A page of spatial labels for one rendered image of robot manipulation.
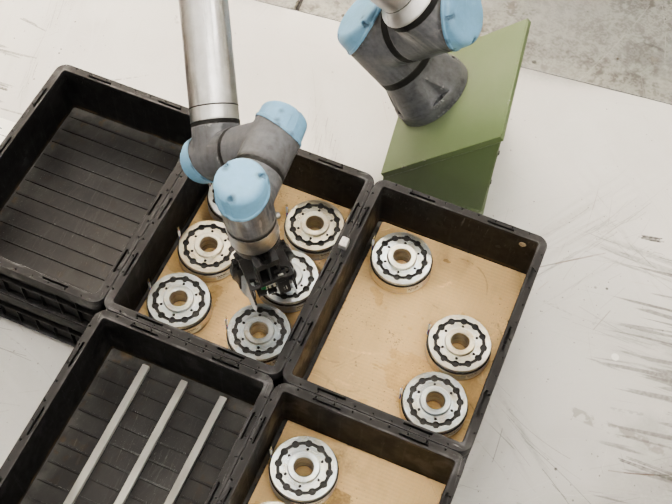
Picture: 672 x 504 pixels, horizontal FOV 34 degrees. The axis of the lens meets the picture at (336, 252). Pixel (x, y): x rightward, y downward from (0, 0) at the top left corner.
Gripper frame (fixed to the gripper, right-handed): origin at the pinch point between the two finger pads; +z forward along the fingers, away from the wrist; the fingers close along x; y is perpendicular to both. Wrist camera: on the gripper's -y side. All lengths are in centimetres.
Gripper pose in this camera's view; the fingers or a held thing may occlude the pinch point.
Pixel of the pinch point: (268, 284)
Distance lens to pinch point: 178.2
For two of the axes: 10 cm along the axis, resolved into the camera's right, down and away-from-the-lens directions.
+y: 3.8, 8.0, -4.7
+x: 9.2, -3.7, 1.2
